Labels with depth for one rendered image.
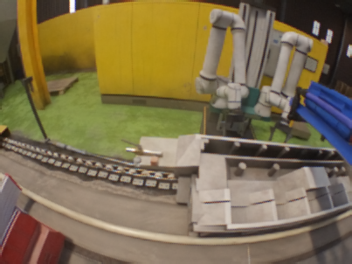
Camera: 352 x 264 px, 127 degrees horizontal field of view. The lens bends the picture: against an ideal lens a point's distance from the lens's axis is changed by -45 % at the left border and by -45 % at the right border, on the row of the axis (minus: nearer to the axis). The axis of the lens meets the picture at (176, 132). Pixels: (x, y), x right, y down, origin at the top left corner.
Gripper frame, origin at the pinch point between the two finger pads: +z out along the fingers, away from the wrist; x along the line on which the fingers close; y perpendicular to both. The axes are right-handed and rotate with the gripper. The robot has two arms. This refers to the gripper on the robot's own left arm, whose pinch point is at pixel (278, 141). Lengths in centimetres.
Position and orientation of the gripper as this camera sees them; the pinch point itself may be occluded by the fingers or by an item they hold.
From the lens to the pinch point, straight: 124.1
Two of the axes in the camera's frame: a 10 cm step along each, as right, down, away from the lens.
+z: -2.9, 9.2, 2.6
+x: 9.3, 3.4, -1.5
